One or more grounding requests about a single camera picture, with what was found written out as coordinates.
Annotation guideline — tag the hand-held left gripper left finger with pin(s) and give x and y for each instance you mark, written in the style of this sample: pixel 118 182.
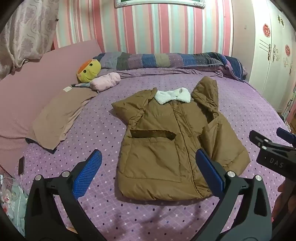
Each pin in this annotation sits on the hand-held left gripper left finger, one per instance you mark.
pixel 89 170

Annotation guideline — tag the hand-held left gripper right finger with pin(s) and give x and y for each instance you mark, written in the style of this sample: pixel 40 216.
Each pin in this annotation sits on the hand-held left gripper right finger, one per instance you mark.
pixel 208 172

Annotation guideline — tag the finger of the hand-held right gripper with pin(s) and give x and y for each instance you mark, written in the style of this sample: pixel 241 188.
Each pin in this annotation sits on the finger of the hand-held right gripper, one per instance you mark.
pixel 263 140
pixel 285 135

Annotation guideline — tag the brown padded jacket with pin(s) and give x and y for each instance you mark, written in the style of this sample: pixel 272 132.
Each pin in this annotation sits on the brown padded jacket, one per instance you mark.
pixel 157 143

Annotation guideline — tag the person's right hand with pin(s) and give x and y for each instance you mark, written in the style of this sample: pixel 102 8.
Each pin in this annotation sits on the person's right hand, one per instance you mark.
pixel 283 199

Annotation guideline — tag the bed with purple sheet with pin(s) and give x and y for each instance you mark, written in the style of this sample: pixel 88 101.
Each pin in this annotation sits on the bed with purple sheet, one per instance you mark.
pixel 92 120

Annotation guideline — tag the tan folded garment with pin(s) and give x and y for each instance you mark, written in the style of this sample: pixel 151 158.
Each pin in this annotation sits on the tan folded garment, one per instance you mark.
pixel 57 115

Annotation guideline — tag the black phone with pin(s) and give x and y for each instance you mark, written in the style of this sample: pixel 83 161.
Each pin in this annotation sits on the black phone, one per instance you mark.
pixel 21 165

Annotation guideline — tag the white wardrobe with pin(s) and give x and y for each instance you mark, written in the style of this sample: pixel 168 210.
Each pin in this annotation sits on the white wardrobe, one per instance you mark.
pixel 268 60

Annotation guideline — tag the pink rolled cloth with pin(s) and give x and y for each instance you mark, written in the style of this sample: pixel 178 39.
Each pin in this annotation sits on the pink rolled cloth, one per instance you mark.
pixel 105 81

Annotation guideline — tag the yellow plush toy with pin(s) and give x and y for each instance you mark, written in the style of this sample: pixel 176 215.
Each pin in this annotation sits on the yellow plush toy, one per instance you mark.
pixel 89 70

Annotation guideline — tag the pink padded headboard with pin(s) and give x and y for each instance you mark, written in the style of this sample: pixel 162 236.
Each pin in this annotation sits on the pink padded headboard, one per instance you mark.
pixel 34 81

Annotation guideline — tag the patchwork quilt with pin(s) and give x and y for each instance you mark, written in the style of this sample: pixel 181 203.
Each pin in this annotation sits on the patchwork quilt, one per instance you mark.
pixel 161 60

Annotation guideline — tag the floral patterned curtain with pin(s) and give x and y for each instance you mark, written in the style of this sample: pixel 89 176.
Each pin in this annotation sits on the floral patterned curtain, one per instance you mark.
pixel 25 30

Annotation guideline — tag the white picture frame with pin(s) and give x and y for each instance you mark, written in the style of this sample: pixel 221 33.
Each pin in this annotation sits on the white picture frame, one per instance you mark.
pixel 159 3

